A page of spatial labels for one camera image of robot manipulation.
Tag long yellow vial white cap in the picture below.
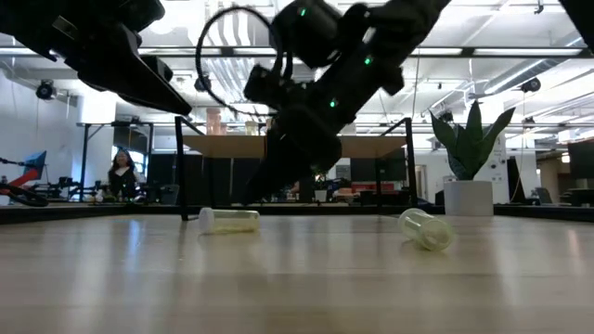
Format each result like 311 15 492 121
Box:
198 206 262 236

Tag black background rig frame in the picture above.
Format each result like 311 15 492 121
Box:
76 119 155 203

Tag black ceiling spotlight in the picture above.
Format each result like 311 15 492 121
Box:
519 76 543 95
193 73 213 93
35 79 58 102

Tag green snake plant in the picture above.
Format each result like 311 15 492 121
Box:
430 100 517 182

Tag white plant pot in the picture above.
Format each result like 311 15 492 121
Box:
444 180 495 217

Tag black aluminium table frame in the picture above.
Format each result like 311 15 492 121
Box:
0 202 594 225

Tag person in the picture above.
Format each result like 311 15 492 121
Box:
95 148 140 203

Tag small potted plant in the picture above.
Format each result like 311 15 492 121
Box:
311 172 333 204

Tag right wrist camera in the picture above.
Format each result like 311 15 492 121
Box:
243 64 303 111

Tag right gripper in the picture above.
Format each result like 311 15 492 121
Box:
243 50 405 206

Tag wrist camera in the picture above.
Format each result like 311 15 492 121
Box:
243 64 303 111
138 54 175 85

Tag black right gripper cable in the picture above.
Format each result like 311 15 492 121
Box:
194 5 285 118

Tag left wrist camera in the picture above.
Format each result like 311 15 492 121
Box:
138 54 175 85

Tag wooden shelf black metal legs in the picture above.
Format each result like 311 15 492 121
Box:
174 115 420 222

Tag red and black device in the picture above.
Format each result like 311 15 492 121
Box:
0 156 49 209

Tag blue lit monitor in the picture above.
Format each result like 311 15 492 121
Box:
22 149 48 175

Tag short green vial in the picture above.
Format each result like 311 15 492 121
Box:
397 208 455 252

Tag black partition wall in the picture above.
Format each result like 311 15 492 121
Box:
147 152 270 205

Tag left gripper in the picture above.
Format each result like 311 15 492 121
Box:
50 18 193 117

